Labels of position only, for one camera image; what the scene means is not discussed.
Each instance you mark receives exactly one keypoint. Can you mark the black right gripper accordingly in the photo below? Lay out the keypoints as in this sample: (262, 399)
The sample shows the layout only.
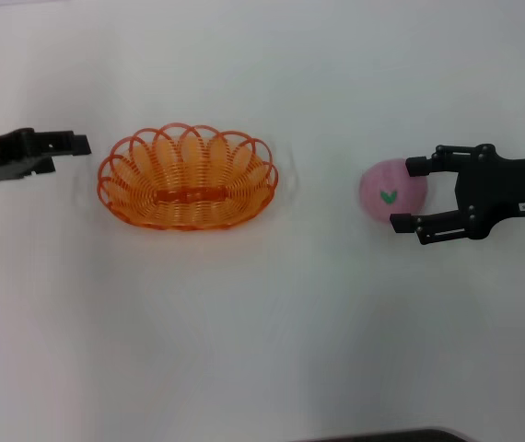
(506, 186)

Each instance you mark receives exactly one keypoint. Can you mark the pink peach with green leaf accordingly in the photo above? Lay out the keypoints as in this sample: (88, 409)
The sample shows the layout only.
(377, 184)

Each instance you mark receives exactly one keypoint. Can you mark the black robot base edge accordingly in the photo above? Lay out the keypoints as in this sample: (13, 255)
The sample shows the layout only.
(382, 436)

